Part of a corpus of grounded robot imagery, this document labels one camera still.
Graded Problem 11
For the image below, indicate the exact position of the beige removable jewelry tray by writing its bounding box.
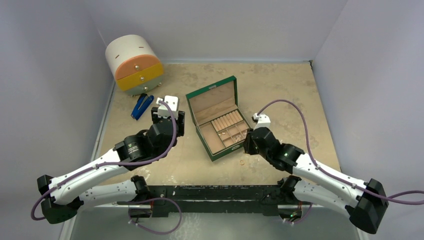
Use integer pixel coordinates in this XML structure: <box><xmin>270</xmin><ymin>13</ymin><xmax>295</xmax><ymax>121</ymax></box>
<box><xmin>211</xmin><ymin>109</ymin><xmax>250</xmax><ymax>148</ymax></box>

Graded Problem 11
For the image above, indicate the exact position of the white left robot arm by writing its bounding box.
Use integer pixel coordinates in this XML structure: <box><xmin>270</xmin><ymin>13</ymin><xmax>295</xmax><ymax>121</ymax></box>
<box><xmin>30</xmin><ymin>107</ymin><xmax>185</xmax><ymax>224</ymax></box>

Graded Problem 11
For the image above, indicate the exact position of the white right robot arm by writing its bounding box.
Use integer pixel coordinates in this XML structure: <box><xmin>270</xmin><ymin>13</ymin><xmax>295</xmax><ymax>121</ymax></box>
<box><xmin>243</xmin><ymin>127</ymin><xmax>389</xmax><ymax>234</ymax></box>

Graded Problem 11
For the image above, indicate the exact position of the green jewelry box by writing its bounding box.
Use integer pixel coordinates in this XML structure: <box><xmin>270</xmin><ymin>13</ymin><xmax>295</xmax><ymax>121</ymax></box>
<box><xmin>185</xmin><ymin>76</ymin><xmax>251</xmax><ymax>162</ymax></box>

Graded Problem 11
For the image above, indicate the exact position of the blue hand tool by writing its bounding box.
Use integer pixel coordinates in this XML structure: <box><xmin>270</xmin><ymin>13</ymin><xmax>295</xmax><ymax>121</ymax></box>
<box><xmin>131</xmin><ymin>93</ymin><xmax>155</xmax><ymax>121</ymax></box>

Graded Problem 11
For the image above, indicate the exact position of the white round drawer cabinet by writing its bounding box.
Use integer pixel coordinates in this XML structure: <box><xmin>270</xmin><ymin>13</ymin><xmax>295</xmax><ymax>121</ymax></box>
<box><xmin>105</xmin><ymin>34</ymin><xmax>164</xmax><ymax>96</ymax></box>

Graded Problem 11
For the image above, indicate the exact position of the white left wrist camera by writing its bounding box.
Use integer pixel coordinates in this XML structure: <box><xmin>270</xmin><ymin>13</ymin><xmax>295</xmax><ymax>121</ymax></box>
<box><xmin>156</xmin><ymin>95</ymin><xmax>179</xmax><ymax>120</ymax></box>

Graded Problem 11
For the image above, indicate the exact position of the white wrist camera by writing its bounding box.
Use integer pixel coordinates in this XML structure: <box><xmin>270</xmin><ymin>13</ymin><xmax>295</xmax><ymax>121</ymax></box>
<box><xmin>156</xmin><ymin>95</ymin><xmax>179</xmax><ymax>120</ymax></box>
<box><xmin>252</xmin><ymin>113</ymin><xmax>271</xmax><ymax>130</ymax></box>

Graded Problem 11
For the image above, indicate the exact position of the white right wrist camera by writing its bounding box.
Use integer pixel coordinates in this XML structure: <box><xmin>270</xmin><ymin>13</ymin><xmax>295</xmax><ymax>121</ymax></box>
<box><xmin>252</xmin><ymin>113</ymin><xmax>271</xmax><ymax>130</ymax></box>

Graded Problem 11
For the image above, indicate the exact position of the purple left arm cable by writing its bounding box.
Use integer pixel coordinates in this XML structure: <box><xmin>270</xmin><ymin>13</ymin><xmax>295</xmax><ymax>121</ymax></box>
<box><xmin>30</xmin><ymin>100</ymin><xmax>178</xmax><ymax>221</ymax></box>

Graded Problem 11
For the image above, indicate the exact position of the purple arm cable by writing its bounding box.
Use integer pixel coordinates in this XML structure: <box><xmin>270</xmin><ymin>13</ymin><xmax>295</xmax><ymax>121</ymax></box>
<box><xmin>30</xmin><ymin>100</ymin><xmax>178</xmax><ymax>221</ymax></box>
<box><xmin>256</xmin><ymin>99</ymin><xmax>424</xmax><ymax>206</ymax></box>

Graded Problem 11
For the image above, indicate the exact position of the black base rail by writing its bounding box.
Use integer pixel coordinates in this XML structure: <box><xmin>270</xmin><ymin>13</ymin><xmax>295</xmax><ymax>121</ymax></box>
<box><xmin>130</xmin><ymin>185</ymin><xmax>309</xmax><ymax>220</ymax></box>

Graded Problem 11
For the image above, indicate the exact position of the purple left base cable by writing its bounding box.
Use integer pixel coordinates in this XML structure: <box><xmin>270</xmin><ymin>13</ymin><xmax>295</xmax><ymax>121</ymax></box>
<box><xmin>127</xmin><ymin>196</ymin><xmax>184</xmax><ymax>236</ymax></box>

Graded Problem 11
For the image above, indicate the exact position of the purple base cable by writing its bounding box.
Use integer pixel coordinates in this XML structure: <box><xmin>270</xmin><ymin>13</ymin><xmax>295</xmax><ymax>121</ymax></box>
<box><xmin>127</xmin><ymin>196</ymin><xmax>184</xmax><ymax>236</ymax></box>
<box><xmin>282</xmin><ymin>203</ymin><xmax>314</xmax><ymax>226</ymax></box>

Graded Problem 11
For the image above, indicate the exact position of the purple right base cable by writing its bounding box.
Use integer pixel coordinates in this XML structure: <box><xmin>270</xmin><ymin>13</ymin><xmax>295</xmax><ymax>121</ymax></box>
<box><xmin>282</xmin><ymin>203</ymin><xmax>314</xmax><ymax>226</ymax></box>

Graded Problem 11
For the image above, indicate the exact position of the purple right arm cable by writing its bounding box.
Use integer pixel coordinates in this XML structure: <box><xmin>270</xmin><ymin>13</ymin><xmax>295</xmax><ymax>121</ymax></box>
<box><xmin>256</xmin><ymin>99</ymin><xmax>424</xmax><ymax>206</ymax></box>

